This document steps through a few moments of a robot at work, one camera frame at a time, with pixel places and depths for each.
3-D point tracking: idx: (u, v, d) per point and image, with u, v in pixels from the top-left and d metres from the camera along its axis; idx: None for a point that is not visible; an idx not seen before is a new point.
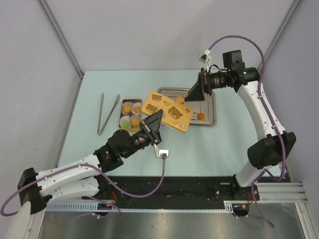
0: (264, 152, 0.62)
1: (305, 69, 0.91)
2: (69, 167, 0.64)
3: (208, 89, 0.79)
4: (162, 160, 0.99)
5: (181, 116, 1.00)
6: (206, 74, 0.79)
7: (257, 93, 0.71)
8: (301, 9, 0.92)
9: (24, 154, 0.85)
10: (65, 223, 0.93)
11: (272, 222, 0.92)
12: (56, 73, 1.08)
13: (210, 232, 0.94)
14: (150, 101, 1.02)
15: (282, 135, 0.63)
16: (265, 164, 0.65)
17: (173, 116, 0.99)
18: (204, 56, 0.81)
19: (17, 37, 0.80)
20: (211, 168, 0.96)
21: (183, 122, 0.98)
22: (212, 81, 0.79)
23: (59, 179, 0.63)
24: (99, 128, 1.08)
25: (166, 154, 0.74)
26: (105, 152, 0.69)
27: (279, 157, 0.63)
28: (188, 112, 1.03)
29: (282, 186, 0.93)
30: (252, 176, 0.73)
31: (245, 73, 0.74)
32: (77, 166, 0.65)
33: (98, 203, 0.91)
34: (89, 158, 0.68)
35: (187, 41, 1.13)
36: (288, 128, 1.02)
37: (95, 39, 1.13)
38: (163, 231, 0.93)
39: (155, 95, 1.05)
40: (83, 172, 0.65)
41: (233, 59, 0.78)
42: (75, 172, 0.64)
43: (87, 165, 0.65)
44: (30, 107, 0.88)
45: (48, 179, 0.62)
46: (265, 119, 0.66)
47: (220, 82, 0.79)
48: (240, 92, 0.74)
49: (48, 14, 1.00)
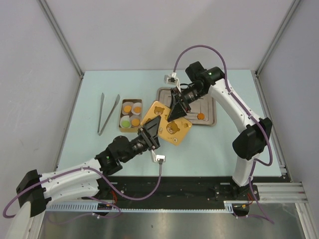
0: (247, 142, 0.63)
1: (305, 69, 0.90)
2: (73, 170, 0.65)
3: (186, 106, 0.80)
4: (158, 165, 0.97)
5: (178, 131, 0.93)
6: (179, 93, 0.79)
7: (227, 90, 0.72)
8: (301, 8, 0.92)
9: (24, 154, 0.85)
10: (65, 223, 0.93)
11: (272, 219, 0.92)
12: (56, 73, 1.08)
13: (210, 232, 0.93)
14: (150, 114, 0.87)
15: (259, 122, 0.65)
16: (252, 152, 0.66)
17: (169, 131, 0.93)
18: (173, 78, 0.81)
19: (16, 37, 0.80)
20: (211, 168, 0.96)
21: (178, 136, 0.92)
22: (187, 97, 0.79)
23: (63, 182, 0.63)
24: (99, 128, 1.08)
25: (163, 160, 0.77)
26: (105, 157, 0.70)
27: (261, 142, 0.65)
28: (187, 127, 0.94)
29: (282, 186, 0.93)
30: (247, 170, 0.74)
31: (211, 74, 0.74)
32: (79, 169, 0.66)
33: (98, 203, 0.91)
34: (91, 162, 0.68)
35: (187, 41, 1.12)
36: (288, 128, 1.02)
37: (96, 39, 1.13)
38: (163, 231, 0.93)
39: (158, 106, 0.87)
40: (85, 175, 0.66)
41: (194, 70, 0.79)
42: (77, 174, 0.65)
43: (89, 168, 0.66)
44: (29, 107, 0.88)
45: (52, 181, 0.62)
46: (241, 112, 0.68)
47: (195, 95, 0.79)
48: (210, 92, 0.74)
49: (48, 14, 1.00)
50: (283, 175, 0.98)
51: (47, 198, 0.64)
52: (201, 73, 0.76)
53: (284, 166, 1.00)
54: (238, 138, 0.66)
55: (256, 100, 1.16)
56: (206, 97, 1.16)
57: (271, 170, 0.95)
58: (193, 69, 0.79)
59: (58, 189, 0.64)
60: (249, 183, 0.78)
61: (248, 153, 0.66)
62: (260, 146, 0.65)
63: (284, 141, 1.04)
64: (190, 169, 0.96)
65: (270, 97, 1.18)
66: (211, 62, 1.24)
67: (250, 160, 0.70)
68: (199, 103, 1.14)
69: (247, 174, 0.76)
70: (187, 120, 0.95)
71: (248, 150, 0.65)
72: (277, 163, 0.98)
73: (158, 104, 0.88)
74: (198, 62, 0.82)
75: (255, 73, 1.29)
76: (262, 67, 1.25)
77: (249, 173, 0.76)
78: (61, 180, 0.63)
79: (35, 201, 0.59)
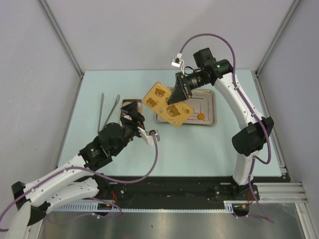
0: (247, 139, 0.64)
1: (305, 68, 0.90)
2: (55, 173, 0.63)
3: (187, 90, 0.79)
4: (158, 165, 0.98)
5: (179, 115, 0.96)
6: (182, 74, 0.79)
7: (234, 85, 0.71)
8: (301, 8, 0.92)
9: (24, 154, 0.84)
10: (66, 223, 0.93)
11: (271, 218, 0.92)
12: (56, 73, 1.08)
13: (210, 232, 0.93)
14: (152, 95, 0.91)
15: (261, 120, 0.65)
16: (250, 149, 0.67)
17: (169, 113, 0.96)
18: (177, 59, 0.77)
19: (17, 37, 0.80)
20: (211, 168, 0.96)
21: (178, 119, 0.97)
22: (190, 82, 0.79)
23: (47, 188, 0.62)
24: (99, 128, 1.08)
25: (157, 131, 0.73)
26: (90, 150, 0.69)
27: (261, 140, 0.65)
28: (188, 112, 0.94)
29: (282, 186, 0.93)
30: (246, 168, 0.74)
31: (219, 66, 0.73)
32: (63, 170, 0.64)
33: (98, 203, 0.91)
34: (75, 160, 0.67)
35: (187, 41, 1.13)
36: (288, 128, 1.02)
37: (96, 39, 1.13)
38: (163, 231, 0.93)
39: (159, 89, 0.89)
40: (70, 175, 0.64)
41: (203, 57, 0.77)
42: (62, 177, 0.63)
43: (73, 168, 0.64)
44: (30, 107, 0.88)
45: (35, 190, 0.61)
46: (244, 108, 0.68)
47: (197, 81, 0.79)
48: (217, 85, 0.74)
49: (48, 14, 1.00)
50: (283, 175, 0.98)
51: (44, 205, 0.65)
52: (209, 64, 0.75)
53: (284, 166, 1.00)
54: (239, 133, 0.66)
55: (256, 100, 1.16)
56: (206, 97, 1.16)
57: (271, 170, 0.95)
58: (202, 56, 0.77)
59: (45, 196, 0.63)
60: (249, 182, 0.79)
61: (246, 149, 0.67)
62: (259, 144, 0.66)
63: (284, 141, 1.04)
64: (190, 169, 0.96)
65: (270, 97, 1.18)
66: None
67: (249, 158, 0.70)
68: (199, 103, 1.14)
69: (247, 172, 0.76)
70: (189, 106, 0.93)
71: (248, 146, 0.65)
72: (278, 163, 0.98)
73: (159, 85, 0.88)
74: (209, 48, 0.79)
75: (255, 73, 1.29)
76: (262, 67, 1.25)
77: (248, 171, 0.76)
78: (45, 187, 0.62)
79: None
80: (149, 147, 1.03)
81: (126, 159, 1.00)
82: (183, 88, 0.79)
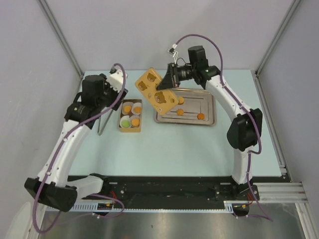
0: (239, 131, 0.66)
1: (305, 68, 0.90)
2: (58, 148, 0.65)
3: (175, 79, 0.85)
4: (157, 165, 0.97)
5: (164, 102, 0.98)
6: (173, 64, 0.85)
7: (221, 84, 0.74)
8: (301, 9, 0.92)
9: (24, 154, 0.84)
10: (66, 223, 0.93)
11: (271, 217, 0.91)
12: (56, 73, 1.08)
13: (210, 232, 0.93)
14: (144, 79, 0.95)
15: (250, 112, 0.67)
16: (244, 144, 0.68)
17: (156, 99, 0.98)
18: (172, 49, 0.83)
19: (17, 38, 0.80)
20: (211, 168, 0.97)
21: (162, 106, 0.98)
22: (179, 73, 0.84)
23: (61, 164, 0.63)
24: (99, 128, 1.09)
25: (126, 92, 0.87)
26: (74, 109, 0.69)
27: (253, 134, 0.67)
28: (173, 102, 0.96)
29: (282, 186, 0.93)
30: (243, 165, 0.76)
31: (207, 71, 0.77)
32: (64, 141, 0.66)
33: (98, 203, 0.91)
34: (67, 127, 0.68)
35: (187, 41, 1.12)
36: (288, 128, 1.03)
37: (95, 39, 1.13)
38: (163, 231, 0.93)
39: (152, 74, 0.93)
40: (72, 139, 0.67)
41: (198, 57, 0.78)
42: (67, 146, 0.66)
43: (71, 132, 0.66)
44: (30, 107, 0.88)
45: (52, 172, 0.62)
46: (233, 102, 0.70)
47: (186, 74, 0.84)
48: (207, 87, 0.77)
49: (48, 14, 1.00)
50: (283, 175, 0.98)
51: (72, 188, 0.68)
52: (199, 68, 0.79)
53: (284, 166, 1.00)
54: (231, 127, 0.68)
55: (256, 100, 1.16)
56: (206, 97, 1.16)
57: (271, 170, 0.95)
58: (196, 54, 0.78)
59: (63, 172, 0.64)
60: (247, 181, 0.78)
61: (240, 144, 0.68)
62: (252, 139, 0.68)
63: (284, 141, 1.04)
64: (190, 169, 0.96)
65: (270, 97, 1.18)
66: (211, 62, 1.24)
67: (245, 154, 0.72)
68: (199, 103, 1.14)
69: (245, 169, 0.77)
70: (174, 95, 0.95)
71: (241, 140, 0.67)
72: (278, 163, 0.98)
73: (152, 71, 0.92)
74: (203, 48, 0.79)
75: (255, 73, 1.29)
76: (262, 67, 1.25)
77: (245, 168, 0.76)
78: (59, 165, 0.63)
79: (57, 194, 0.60)
80: (149, 146, 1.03)
81: (127, 159, 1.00)
82: (172, 77, 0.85)
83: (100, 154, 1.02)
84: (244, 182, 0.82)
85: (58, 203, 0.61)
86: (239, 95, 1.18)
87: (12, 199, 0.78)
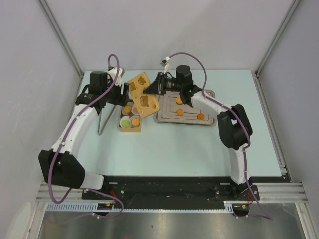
0: (226, 127, 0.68)
1: (305, 68, 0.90)
2: (72, 124, 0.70)
3: (161, 88, 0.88)
4: (158, 165, 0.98)
5: (147, 106, 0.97)
6: (163, 75, 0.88)
7: (203, 94, 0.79)
8: (301, 9, 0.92)
9: (25, 154, 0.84)
10: (65, 224, 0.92)
11: (270, 215, 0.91)
12: (56, 73, 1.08)
13: (210, 232, 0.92)
14: (134, 81, 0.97)
15: (232, 108, 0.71)
16: (237, 142, 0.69)
17: (140, 101, 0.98)
18: (165, 60, 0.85)
19: (17, 38, 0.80)
20: (211, 168, 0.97)
21: (143, 109, 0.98)
22: (165, 84, 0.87)
23: (74, 137, 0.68)
24: (99, 128, 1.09)
25: (127, 85, 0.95)
26: (84, 96, 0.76)
27: (241, 131, 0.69)
28: (154, 108, 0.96)
29: (282, 186, 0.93)
30: (239, 162, 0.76)
31: (191, 91, 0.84)
32: (76, 118, 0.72)
33: (98, 203, 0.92)
34: (78, 110, 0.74)
35: (183, 53, 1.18)
36: (287, 127, 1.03)
37: (95, 39, 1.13)
38: (163, 231, 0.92)
39: (143, 77, 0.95)
40: (83, 119, 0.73)
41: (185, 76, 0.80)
42: (79, 123, 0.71)
43: (82, 111, 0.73)
44: (30, 106, 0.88)
45: (65, 143, 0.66)
46: (215, 105, 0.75)
47: (171, 86, 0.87)
48: (194, 103, 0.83)
49: (48, 14, 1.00)
50: (283, 175, 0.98)
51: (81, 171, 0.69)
52: (184, 89, 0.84)
53: (284, 166, 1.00)
54: (219, 127, 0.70)
55: (256, 100, 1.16)
56: None
57: (271, 170, 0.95)
58: (183, 76, 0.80)
59: (75, 145, 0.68)
60: (246, 181, 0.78)
61: (234, 142, 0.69)
62: (244, 137, 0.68)
63: (284, 141, 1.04)
64: (190, 169, 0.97)
65: (270, 97, 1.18)
66: (211, 62, 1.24)
67: (240, 153, 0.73)
68: None
69: (241, 169, 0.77)
70: (156, 101, 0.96)
71: (232, 137, 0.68)
72: (278, 163, 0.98)
73: (144, 75, 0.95)
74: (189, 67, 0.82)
75: (255, 73, 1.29)
76: (262, 67, 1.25)
77: (242, 166, 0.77)
78: (73, 137, 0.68)
79: (71, 162, 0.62)
80: (149, 146, 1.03)
81: (127, 159, 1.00)
82: (158, 85, 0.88)
83: (100, 154, 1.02)
84: (243, 182, 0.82)
85: (72, 172, 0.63)
86: (239, 95, 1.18)
87: (12, 199, 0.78)
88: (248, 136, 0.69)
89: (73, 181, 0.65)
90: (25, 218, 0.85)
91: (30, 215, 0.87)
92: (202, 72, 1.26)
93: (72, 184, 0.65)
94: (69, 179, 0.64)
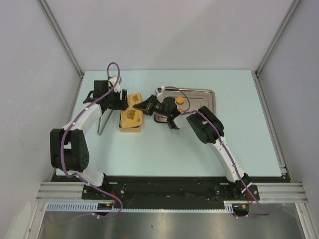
0: (196, 125, 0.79)
1: (305, 68, 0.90)
2: (80, 113, 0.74)
3: (149, 106, 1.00)
4: (158, 165, 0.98)
5: (131, 119, 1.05)
6: (152, 98, 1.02)
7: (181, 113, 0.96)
8: (302, 8, 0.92)
9: (25, 154, 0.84)
10: (65, 223, 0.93)
11: (267, 209, 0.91)
12: (56, 73, 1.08)
13: (210, 232, 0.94)
14: (130, 97, 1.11)
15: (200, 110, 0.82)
16: (210, 137, 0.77)
17: (127, 114, 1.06)
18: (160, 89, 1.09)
19: (16, 37, 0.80)
20: (211, 167, 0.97)
21: (127, 120, 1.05)
22: (154, 105, 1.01)
23: (82, 122, 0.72)
24: (99, 128, 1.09)
25: (126, 91, 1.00)
26: (89, 98, 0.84)
27: (211, 128, 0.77)
28: (138, 121, 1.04)
29: (283, 186, 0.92)
30: (225, 156, 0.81)
31: (172, 116, 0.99)
32: (84, 109, 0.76)
33: (98, 203, 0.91)
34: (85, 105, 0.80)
35: (183, 52, 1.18)
36: (288, 127, 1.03)
37: (96, 39, 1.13)
38: (163, 231, 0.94)
39: (137, 96, 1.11)
40: (90, 111, 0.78)
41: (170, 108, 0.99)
42: (86, 114, 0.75)
43: (89, 105, 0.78)
44: (30, 107, 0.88)
45: (76, 124, 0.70)
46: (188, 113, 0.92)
47: (159, 107, 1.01)
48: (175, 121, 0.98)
49: (48, 14, 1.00)
50: (283, 175, 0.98)
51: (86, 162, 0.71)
52: (168, 114, 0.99)
53: (284, 166, 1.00)
54: (193, 127, 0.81)
55: (256, 100, 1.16)
56: (206, 96, 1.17)
57: (270, 170, 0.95)
58: (169, 109, 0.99)
59: None
60: (240, 179, 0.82)
61: (208, 138, 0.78)
62: (215, 132, 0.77)
63: (284, 140, 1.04)
64: (190, 169, 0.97)
65: (270, 97, 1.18)
66: (211, 62, 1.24)
67: (220, 145, 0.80)
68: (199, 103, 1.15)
69: (230, 163, 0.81)
70: (141, 117, 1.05)
71: (204, 133, 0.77)
72: (277, 163, 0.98)
73: (139, 95, 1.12)
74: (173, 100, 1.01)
75: (255, 73, 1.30)
76: (262, 67, 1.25)
77: (230, 160, 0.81)
78: (81, 122, 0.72)
79: (80, 138, 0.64)
80: (149, 146, 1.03)
81: (127, 158, 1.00)
82: (148, 103, 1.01)
83: (100, 154, 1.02)
84: (238, 180, 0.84)
85: (79, 148, 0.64)
86: (239, 95, 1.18)
87: (13, 198, 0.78)
88: (218, 130, 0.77)
89: (80, 161, 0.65)
90: (26, 218, 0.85)
91: (30, 215, 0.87)
92: (202, 72, 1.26)
93: (78, 164, 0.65)
94: (77, 155, 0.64)
